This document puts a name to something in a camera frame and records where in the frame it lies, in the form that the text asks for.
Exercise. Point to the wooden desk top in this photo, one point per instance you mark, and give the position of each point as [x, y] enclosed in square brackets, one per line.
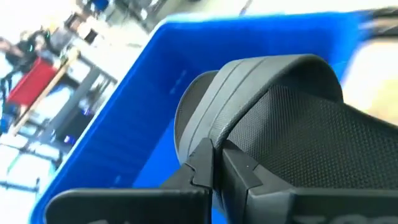
[46, 90]

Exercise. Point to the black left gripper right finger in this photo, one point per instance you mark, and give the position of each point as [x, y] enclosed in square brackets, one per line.
[280, 205]

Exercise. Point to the black equipment with green lights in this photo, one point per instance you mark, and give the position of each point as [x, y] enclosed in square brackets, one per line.
[26, 49]

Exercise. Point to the blue plastic bin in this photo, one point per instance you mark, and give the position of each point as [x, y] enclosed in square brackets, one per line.
[130, 118]

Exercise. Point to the red panel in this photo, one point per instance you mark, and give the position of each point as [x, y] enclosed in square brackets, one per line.
[31, 82]

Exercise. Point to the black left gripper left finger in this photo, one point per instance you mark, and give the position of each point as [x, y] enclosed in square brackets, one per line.
[174, 202]

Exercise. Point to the grey desk frame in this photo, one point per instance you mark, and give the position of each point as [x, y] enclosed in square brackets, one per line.
[74, 102]

